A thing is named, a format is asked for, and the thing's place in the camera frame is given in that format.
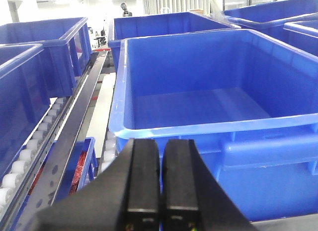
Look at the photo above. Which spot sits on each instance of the blue crate behind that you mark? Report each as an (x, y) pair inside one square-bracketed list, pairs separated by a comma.
[(159, 24)]

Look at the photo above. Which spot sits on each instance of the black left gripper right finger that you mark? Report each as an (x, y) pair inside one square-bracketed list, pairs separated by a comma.
[(192, 198)]

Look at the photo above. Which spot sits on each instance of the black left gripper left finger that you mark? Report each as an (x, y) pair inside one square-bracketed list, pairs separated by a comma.
[(125, 197)]

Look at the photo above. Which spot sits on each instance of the large blue crate front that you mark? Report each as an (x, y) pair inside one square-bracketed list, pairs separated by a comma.
[(249, 101)]

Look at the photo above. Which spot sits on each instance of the blue crate near left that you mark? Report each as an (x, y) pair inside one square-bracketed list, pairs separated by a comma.
[(23, 98)]

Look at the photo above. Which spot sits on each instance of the blue crate right edge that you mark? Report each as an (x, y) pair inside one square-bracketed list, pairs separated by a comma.
[(303, 35)]

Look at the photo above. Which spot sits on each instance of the small blue bin below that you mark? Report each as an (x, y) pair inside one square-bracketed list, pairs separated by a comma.
[(80, 169)]

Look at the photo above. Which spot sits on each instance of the blue crate far left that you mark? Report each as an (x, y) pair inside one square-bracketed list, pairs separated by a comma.
[(66, 44)]

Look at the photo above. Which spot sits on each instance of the blue crate far right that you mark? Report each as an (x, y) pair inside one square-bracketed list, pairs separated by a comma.
[(269, 18)]

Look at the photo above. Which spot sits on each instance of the white roller conveyor track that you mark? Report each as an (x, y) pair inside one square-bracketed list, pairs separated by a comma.
[(11, 179)]

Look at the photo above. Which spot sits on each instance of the steel rack rail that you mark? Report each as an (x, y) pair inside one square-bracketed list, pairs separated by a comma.
[(39, 186)]

